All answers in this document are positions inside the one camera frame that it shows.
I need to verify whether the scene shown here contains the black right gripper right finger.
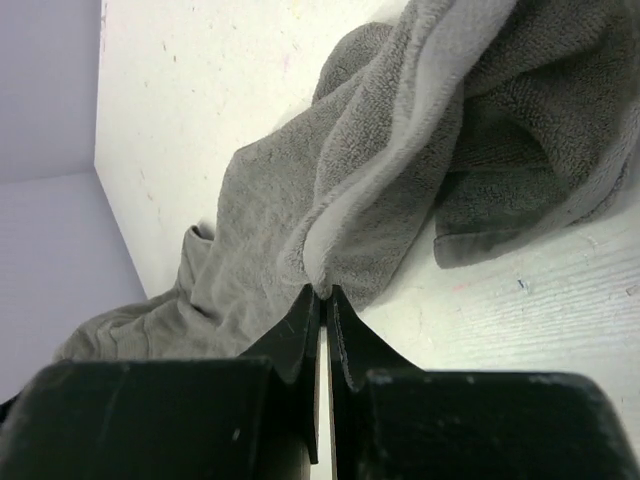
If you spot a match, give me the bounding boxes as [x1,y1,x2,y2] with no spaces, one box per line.
[327,288,639,479]

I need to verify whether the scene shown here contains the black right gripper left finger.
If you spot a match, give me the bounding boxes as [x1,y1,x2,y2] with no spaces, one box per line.
[1,287,321,480]

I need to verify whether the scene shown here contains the grey towel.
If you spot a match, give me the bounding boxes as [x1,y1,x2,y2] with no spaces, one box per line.
[55,1,639,361]

